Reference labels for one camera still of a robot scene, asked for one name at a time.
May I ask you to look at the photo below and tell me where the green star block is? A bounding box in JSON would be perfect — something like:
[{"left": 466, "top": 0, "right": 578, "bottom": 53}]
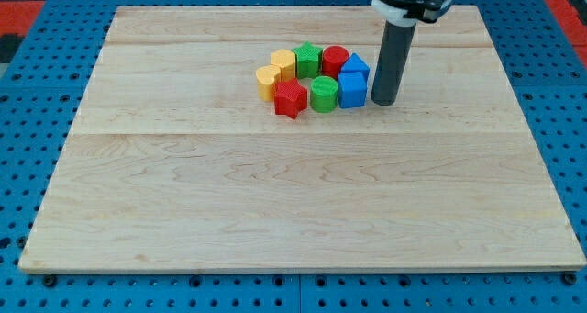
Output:
[{"left": 292, "top": 41, "right": 323, "bottom": 79}]

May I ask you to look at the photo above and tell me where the yellow heart block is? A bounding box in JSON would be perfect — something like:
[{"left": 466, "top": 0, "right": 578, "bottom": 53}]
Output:
[{"left": 255, "top": 64, "right": 281, "bottom": 102}]

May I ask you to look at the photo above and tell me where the red cylinder block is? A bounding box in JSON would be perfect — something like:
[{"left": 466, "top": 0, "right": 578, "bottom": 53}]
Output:
[{"left": 321, "top": 45, "right": 349, "bottom": 80}]

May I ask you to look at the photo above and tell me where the blue triangular prism block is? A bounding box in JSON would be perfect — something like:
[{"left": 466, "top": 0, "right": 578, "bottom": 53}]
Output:
[{"left": 340, "top": 53, "right": 371, "bottom": 82}]

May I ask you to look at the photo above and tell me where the green cylinder block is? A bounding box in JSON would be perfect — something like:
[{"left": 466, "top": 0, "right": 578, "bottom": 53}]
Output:
[{"left": 310, "top": 76, "right": 338, "bottom": 113}]

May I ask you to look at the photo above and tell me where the yellow hexagon block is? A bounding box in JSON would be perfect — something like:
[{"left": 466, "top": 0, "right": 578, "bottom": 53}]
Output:
[{"left": 270, "top": 49, "right": 297, "bottom": 81}]

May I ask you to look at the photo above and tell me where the red star block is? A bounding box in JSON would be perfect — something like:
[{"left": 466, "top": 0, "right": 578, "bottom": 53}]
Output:
[{"left": 274, "top": 78, "right": 308, "bottom": 119}]

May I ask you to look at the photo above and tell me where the light wooden board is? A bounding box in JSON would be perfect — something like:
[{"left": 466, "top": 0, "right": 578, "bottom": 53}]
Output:
[{"left": 18, "top": 6, "right": 586, "bottom": 274}]

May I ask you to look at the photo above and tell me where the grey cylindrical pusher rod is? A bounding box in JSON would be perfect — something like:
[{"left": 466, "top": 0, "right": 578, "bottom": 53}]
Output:
[{"left": 371, "top": 22, "right": 415, "bottom": 106}]

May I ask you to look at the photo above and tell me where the blue cube block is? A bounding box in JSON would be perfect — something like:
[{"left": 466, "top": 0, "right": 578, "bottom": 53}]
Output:
[{"left": 338, "top": 73, "right": 367, "bottom": 108}]

